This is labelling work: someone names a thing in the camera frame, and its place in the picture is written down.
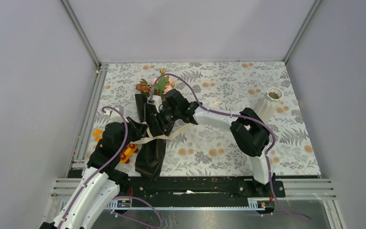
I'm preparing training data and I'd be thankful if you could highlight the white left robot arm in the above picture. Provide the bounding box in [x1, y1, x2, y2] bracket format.
[40, 117, 147, 229]

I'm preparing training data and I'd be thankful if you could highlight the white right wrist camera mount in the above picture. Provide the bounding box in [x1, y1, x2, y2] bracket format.
[147, 95, 163, 113]

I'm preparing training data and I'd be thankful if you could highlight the white ribbed ceramic vase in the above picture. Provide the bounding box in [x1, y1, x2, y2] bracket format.
[255, 87, 283, 124]

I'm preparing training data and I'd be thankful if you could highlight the orange toy block cart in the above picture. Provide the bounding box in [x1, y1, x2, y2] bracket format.
[92, 128, 139, 164]

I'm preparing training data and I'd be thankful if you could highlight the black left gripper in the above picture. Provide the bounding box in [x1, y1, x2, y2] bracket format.
[117, 116, 148, 153]

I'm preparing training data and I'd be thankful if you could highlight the peach flower bouquet black wrap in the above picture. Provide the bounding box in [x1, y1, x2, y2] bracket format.
[135, 76, 174, 182]

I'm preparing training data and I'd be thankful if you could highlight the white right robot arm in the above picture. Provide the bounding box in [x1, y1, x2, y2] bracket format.
[144, 89, 273, 197]

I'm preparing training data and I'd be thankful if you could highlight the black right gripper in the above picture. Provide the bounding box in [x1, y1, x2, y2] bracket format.
[150, 107, 181, 138]

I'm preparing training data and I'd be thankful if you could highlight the aluminium frame rail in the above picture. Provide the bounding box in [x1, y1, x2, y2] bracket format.
[59, 0, 101, 69]

